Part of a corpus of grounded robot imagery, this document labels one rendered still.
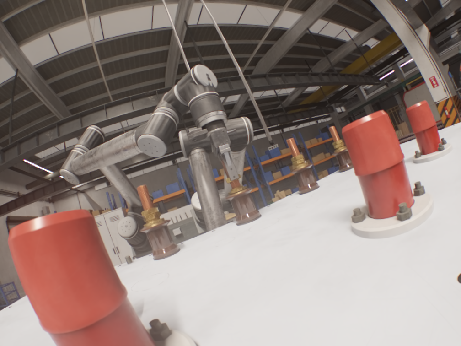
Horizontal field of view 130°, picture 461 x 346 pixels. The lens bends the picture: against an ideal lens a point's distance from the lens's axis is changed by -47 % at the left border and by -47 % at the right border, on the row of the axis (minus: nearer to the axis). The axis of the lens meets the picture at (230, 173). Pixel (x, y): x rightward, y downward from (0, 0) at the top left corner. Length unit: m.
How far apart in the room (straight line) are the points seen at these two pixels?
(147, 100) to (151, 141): 6.45
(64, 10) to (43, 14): 0.96
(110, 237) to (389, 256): 5.18
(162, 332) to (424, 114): 0.60
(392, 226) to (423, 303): 0.11
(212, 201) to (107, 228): 4.44
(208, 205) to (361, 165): 0.77
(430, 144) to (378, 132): 0.33
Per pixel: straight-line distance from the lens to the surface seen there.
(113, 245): 5.23
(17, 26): 10.90
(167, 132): 0.68
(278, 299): 0.20
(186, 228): 2.19
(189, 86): 0.69
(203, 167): 0.96
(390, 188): 0.26
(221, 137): 0.59
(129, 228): 1.78
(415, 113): 0.56
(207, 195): 0.93
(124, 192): 1.68
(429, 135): 0.56
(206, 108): 0.63
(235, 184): 0.62
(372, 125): 0.25
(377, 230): 0.25
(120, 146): 0.80
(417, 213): 0.26
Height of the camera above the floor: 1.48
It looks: 4 degrees up
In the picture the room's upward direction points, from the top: 21 degrees counter-clockwise
